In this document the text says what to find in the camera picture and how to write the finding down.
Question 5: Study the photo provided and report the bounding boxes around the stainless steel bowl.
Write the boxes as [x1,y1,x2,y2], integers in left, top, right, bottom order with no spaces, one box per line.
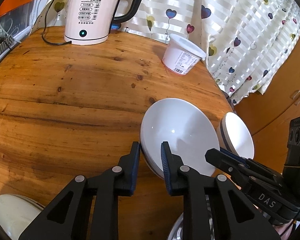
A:
[167,194,216,240]

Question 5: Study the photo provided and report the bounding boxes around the black kettle power cable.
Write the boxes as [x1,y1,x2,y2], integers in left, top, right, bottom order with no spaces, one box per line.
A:
[41,0,72,46]

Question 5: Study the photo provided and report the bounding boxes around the white plastic yogurt tub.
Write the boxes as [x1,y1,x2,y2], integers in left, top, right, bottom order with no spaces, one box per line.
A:
[162,34,206,75]

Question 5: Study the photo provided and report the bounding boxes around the white bowl blue stripe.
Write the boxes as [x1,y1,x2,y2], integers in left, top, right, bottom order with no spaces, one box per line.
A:
[216,112,255,159]

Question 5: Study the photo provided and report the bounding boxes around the heart pattern curtain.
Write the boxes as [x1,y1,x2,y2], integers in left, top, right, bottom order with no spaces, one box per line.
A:
[54,0,300,106]

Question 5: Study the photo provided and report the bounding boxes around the orange lid clear container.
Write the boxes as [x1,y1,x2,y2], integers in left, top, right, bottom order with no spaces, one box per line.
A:
[0,0,33,43]

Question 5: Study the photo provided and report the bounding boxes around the striped tray box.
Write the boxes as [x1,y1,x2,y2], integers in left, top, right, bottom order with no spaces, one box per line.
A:
[0,36,15,56]

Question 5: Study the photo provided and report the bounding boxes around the white shallow bowl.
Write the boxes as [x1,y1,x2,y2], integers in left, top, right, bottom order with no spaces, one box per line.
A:
[140,98,219,179]

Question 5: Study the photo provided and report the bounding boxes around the beige plate with brown logo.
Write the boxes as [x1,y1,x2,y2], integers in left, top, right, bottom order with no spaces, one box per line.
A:
[0,194,44,239]

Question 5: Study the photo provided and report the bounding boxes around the white electric kettle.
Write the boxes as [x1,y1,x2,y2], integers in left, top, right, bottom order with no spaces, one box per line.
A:
[64,0,142,45]

